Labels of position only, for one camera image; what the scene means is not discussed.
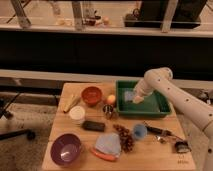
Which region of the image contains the black office chair base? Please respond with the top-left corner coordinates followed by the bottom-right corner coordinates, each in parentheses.
top-left (0, 93), bottom-right (36, 141)

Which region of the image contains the purple bowl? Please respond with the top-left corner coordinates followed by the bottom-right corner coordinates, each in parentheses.
top-left (50, 133), bottom-right (82, 167)

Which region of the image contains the blue cup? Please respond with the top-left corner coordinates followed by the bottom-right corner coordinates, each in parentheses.
top-left (133, 124), bottom-right (147, 140)

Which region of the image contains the red bowl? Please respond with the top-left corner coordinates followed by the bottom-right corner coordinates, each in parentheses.
top-left (81, 86), bottom-right (102, 106)

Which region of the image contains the bunch of dark grapes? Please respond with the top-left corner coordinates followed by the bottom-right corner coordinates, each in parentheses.
top-left (113, 124), bottom-right (134, 153)

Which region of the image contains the white cup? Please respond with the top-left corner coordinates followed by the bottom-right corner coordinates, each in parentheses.
top-left (69, 106), bottom-right (85, 124)

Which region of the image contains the green plastic tray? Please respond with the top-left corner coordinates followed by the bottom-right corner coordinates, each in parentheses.
top-left (116, 80), bottom-right (171, 118)

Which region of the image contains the light blue cloth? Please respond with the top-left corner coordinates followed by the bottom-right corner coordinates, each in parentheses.
top-left (95, 133), bottom-right (121, 157)

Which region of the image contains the small metal cup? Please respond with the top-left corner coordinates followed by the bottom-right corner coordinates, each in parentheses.
top-left (103, 104), bottom-right (114, 119)

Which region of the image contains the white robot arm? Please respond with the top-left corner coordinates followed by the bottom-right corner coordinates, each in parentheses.
top-left (133, 67), bottom-right (213, 171)

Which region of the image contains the black handled tool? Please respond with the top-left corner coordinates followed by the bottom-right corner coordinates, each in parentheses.
top-left (143, 121), bottom-right (176, 138)

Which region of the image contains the black rectangular block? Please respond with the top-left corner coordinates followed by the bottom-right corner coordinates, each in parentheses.
top-left (82, 121), bottom-right (105, 132)

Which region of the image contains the orange fruit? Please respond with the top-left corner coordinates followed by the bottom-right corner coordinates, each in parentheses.
top-left (106, 94), bottom-right (116, 106)

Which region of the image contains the wooden table board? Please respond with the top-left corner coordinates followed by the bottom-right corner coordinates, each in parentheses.
top-left (42, 83), bottom-right (196, 171)

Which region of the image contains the orange carrot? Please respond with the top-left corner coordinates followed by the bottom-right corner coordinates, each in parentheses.
top-left (90, 148), bottom-right (116, 162)

